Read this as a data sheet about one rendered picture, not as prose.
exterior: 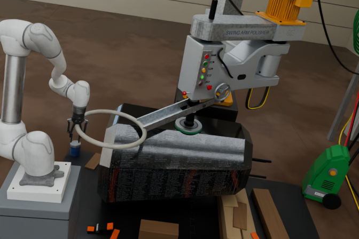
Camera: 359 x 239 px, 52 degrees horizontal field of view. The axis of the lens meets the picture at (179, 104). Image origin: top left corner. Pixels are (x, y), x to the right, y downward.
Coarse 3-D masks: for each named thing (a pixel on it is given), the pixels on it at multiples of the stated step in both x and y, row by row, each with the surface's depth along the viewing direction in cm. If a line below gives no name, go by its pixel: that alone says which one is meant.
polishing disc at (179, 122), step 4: (176, 120) 290; (180, 120) 291; (184, 120) 292; (196, 120) 295; (176, 124) 284; (180, 124) 285; (196, 124) 289; (200, 124) 290; (180, 128) 280; (184, 128) 281; (188, 128) 282; (192, 128) 283; (196, 128) 284; (200, 128) 285
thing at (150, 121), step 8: (216, 96) 285; (176, 104) 278; (184, 104) 282; (200, 104) 276; (208, 104) 280; (152, 112) 271; (160, 112) 274; (168, 112) 277; (176, 112) 276; (184, 112) 271; (192, 112) 275; (144, 120) 270; (152, 120) 271; (160, 120) 263; (168, 120) 267; (144, 128) 259; (152, 128) 263
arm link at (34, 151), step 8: (24, 136) 196; (32, 136) 193; (40, 136) 195; (48, 136) 198; (16, 144) 196; (24, 144) 192; (32, 144) 190; (40, 144) 192; (48, 144) 196; (16, 152) 195; (24, 152) 193; (32, 152) 191; (40, 152) 192; (48, 152) 196; (16, 160) 198; (24, 160) 194; (32, 160) 193; (40, 160) 194; (48, 160) 197; (32, 168) 195; (40, 168) 196; (48, 168) 199; (40, 176) 198
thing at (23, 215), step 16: (80, 176) 230; (0, 192) 199; (64, 192) 208; (0, 208) 191; (16, 208) 192; (32, 208) 193; (48, 208) 195; (64, 208) 197; (0, 224) 196; (16, 224) 197; (32, 224) 198; (48, 224) 198; (64, 224) 199
